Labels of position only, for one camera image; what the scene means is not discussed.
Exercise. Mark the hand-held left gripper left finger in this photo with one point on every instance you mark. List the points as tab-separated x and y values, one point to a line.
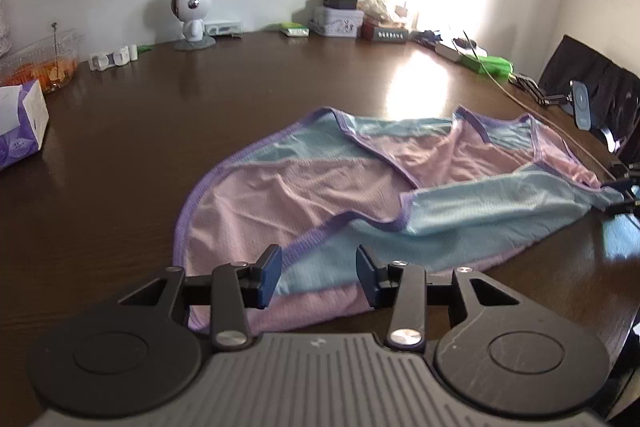
270	274

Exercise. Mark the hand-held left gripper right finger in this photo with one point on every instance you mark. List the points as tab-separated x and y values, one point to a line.
367	277

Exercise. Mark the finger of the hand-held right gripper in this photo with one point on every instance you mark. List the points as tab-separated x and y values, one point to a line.
623	170
620	205

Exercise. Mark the pink and blue garment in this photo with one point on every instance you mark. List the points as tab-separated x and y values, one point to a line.
300	192

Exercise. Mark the grey phone stand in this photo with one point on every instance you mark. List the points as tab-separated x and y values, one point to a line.
581	104

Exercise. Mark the chair with black cloth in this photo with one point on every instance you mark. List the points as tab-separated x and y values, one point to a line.
575	62

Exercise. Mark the black ribbed device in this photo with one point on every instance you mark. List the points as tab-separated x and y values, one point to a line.
529	88

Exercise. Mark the green plastic case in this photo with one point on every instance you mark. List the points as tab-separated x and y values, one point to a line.
487	65

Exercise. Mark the small black gadget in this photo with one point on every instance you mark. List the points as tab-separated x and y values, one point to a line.
464	43

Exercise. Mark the white power strip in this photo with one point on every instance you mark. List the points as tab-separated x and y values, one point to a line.
447	50

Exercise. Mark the blue packet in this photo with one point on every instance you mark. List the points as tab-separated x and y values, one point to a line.
425	38

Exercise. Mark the dark lettered box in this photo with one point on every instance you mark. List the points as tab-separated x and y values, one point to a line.
391	35

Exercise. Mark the green packet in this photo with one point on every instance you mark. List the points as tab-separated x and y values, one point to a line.
292	29

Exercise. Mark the white rectangular device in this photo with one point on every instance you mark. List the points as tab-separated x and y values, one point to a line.
223	28

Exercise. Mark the pale tin box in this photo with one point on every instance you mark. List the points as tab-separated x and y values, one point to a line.
335	23

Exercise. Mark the beige paper bag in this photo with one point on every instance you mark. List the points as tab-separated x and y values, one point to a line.
405	14

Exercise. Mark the crumpled plastic bag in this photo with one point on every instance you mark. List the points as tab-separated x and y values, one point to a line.
377	8

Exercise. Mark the small black box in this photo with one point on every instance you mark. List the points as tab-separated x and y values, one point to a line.
340	1

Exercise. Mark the white robot figurine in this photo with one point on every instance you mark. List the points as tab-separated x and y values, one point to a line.
192	7

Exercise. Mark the purple and white tissue box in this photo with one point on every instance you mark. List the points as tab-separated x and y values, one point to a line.
22	127

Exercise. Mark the clear plastic container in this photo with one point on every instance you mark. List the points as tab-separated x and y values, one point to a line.
50	67

